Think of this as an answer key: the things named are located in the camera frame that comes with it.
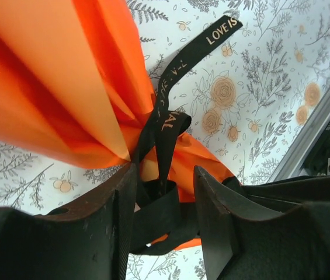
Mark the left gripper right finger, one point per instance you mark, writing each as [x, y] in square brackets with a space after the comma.
[270, 248]

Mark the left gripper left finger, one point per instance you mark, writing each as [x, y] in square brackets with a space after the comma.
[50, 248]

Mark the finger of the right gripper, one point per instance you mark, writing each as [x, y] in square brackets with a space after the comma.
[299, 189]

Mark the black ribbon gold lettering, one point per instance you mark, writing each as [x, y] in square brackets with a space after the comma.
[167, 140]

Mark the orange wrapping paper sheet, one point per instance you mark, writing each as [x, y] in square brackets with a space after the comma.
[50, 87]

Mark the floral print tablecloth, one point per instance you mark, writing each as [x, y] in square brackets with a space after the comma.
[255, 73]

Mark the aluminium frame table rail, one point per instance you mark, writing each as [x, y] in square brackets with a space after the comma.
[313, 125]

